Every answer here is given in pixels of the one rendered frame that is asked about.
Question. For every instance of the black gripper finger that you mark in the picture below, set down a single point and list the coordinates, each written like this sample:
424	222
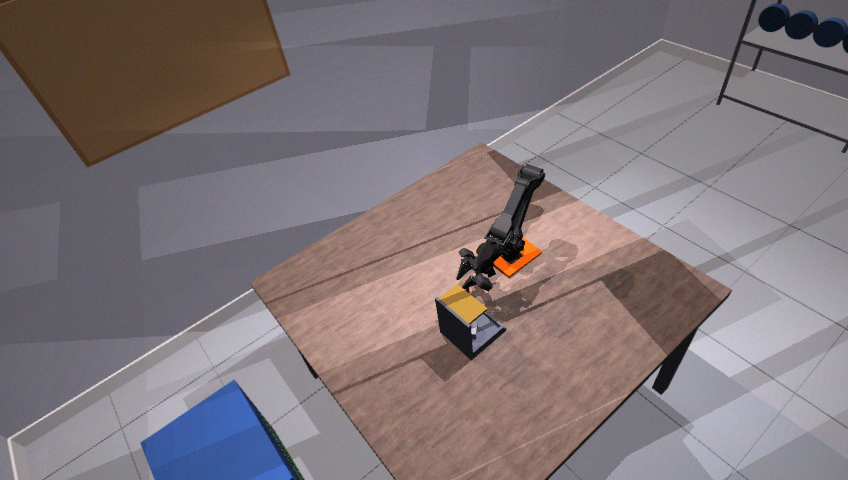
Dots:
464	268
470	282

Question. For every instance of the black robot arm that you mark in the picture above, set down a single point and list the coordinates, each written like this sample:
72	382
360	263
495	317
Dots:
506	233

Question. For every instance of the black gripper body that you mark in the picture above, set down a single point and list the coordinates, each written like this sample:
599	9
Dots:
479	266

